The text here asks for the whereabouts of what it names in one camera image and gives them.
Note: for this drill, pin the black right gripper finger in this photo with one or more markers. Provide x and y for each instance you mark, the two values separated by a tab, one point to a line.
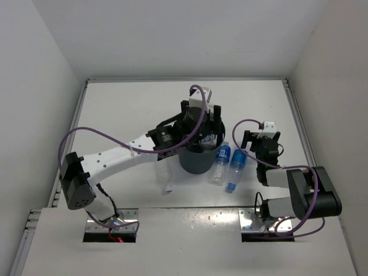
248	137
276	137

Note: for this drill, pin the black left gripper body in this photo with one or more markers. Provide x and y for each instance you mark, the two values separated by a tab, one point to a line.
207	126

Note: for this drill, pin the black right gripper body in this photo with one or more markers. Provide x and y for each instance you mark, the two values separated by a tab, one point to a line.
258	144

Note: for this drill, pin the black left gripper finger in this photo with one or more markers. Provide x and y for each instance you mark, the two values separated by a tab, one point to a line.
184	106
217	120

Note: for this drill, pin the clear bottle orange blue label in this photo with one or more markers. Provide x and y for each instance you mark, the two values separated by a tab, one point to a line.
208	143

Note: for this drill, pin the clear unlabelled plastic bottle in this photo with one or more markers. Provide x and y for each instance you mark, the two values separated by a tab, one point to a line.
165	176

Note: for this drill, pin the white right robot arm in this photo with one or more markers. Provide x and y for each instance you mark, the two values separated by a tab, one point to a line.
300	183

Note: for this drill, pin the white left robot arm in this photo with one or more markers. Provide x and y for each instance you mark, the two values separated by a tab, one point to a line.
81	176

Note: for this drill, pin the dark grey garbage bin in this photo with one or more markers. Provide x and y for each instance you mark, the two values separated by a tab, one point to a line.
194	161

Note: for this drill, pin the blue capped plastic bottle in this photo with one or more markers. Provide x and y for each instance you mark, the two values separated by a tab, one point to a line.
235	171

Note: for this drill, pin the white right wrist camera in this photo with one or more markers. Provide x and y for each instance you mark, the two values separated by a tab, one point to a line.
268	130

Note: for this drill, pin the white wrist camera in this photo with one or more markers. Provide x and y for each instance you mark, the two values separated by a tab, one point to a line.
268	130
196	97

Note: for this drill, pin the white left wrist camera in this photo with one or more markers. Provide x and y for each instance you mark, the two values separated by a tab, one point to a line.
196	97

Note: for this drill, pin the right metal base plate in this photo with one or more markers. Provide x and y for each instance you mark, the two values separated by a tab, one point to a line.
250	223

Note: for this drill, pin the metal base plate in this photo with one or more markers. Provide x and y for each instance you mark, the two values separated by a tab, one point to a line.
126	218
250	223

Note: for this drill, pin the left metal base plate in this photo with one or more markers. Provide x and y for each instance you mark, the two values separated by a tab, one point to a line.
126	218

